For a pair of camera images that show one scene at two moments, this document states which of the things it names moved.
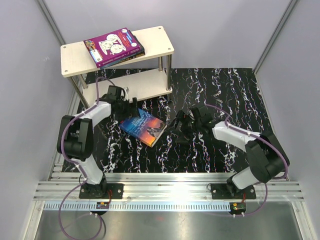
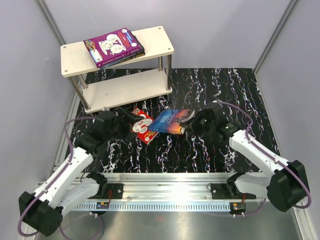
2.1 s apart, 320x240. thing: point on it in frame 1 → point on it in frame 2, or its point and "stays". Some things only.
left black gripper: [131, 112] → [130, 117]
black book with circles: [120, 61] stays
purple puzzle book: [110, 47] stays
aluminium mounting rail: [160, 187] stays
